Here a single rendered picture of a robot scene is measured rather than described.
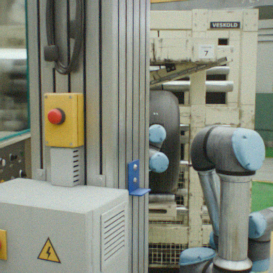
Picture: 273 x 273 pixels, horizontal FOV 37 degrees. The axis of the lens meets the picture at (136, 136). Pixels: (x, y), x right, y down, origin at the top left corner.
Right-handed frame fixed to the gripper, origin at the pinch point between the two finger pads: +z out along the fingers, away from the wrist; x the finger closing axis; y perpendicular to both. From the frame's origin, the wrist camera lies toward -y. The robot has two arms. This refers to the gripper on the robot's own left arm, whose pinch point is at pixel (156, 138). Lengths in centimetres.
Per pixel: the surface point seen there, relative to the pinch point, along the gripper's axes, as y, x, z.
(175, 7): 242, -33, 561
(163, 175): -18.3, -3.7, 6.0
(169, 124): 7.2, -6.6, 2.9
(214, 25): 74, -38, 70
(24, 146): -4, 64, -7
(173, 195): -30.3, -8.9, 17.3
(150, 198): -31.5, 3.3, 16.9
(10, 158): -8, 63, -27
